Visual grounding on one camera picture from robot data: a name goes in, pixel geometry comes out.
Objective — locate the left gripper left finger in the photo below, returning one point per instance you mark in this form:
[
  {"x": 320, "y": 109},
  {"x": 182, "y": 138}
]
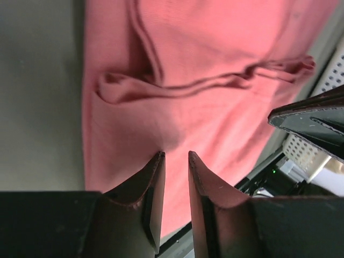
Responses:
[{"x": 123, "y": 222}]

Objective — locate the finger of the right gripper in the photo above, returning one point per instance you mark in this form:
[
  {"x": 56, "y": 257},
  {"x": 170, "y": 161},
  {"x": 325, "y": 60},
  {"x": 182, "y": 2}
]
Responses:
[{"x": 318, "y": 120}]

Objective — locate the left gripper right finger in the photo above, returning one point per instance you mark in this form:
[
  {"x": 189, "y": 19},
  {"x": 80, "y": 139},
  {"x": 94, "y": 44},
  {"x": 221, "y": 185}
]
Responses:
[{"x": 229, "y": 223}]

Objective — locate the red t shirt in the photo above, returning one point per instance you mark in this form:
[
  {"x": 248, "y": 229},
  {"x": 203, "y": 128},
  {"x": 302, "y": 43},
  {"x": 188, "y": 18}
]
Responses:
[{"x": 180, "y": 76}]

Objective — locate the white plastic laundry basket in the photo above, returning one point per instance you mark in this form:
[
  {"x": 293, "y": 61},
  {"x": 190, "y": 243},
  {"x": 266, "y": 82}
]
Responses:
[{"x": 307, "y": 157}]

